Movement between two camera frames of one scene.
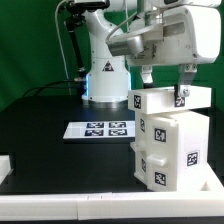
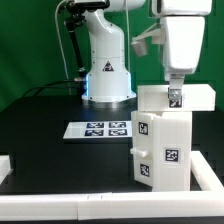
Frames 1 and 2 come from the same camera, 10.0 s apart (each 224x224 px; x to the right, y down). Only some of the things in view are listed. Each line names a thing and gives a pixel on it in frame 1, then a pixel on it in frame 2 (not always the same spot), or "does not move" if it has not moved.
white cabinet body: (193, 147) -> (171, 151)
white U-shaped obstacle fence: (207, 203) does not move
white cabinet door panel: (161, 143) -> (143, 146)
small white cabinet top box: (152, 100) does not move
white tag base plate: (124, 129) does not move
